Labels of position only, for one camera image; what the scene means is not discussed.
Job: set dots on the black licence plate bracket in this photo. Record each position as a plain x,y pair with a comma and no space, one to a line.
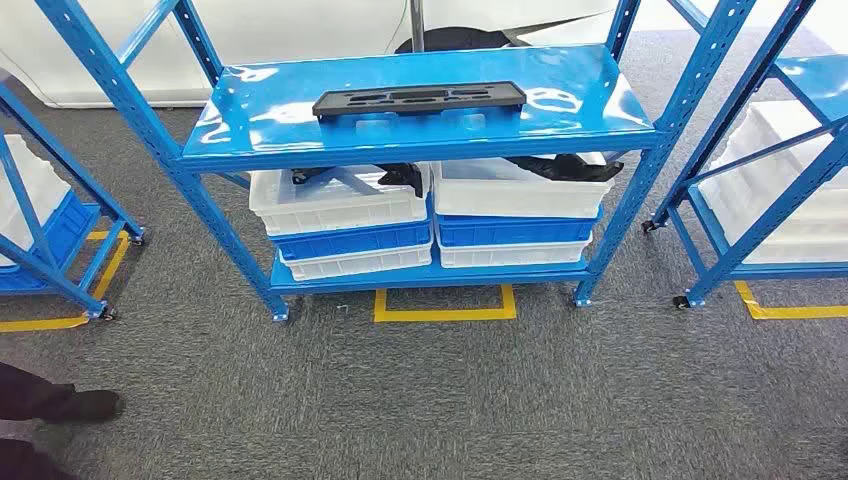
331,104

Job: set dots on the white car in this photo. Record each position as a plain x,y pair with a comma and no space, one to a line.
298,26

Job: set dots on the chrome stanchion pole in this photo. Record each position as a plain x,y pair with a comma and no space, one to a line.
416,23

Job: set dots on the blue plastic crate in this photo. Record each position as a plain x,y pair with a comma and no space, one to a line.
63,228
510,230
351,240

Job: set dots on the yellow floor tape marking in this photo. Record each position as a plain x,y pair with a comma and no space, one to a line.
444,315
40,324
795,311

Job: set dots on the blue metal shelf rack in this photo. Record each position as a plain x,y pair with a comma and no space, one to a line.
265,126
63,281
742,252

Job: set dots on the white plastic crate stack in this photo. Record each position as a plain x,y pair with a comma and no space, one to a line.
795,218
26,192

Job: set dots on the black plastic car part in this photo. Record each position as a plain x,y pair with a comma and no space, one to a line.
404,175
570,169

